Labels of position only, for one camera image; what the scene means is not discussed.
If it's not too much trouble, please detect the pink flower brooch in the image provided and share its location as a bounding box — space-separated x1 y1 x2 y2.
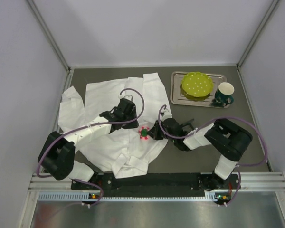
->
138 126 150 140

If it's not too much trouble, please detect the white shirt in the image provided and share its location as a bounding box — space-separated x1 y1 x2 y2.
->
58 73 169 178

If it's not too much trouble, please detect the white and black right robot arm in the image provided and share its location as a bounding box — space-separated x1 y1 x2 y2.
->
147 118 253 184

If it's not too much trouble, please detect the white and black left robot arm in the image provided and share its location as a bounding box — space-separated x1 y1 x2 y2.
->
37 96 138 182

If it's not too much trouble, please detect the silver metal tray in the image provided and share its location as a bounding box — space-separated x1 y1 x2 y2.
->
170 71 230 109

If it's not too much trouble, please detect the green dotted plate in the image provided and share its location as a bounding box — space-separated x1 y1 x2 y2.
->
181 72 214 100

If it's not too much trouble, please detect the dark green mug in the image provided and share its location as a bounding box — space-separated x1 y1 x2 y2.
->
214 82 235 107

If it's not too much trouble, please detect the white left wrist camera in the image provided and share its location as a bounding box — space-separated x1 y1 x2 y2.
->
118 95 133 102

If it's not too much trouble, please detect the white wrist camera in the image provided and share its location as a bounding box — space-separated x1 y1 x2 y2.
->
159 104 171 120
118 95 133 102

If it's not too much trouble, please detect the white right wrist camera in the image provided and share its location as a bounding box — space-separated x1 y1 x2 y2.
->
159 104 171 120

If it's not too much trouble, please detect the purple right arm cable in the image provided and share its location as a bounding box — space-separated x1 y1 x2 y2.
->
158 105 269 167

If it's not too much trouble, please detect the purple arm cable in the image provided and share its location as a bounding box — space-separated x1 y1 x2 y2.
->
36 88 145 179
158 105 269 167

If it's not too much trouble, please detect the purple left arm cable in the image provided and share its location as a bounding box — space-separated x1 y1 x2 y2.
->
36 88 145 179

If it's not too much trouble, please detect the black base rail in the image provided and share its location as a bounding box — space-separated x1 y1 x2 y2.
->
71 172 239 198

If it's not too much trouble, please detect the grey slotted cable duct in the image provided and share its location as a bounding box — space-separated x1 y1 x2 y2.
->
39 190 231 202

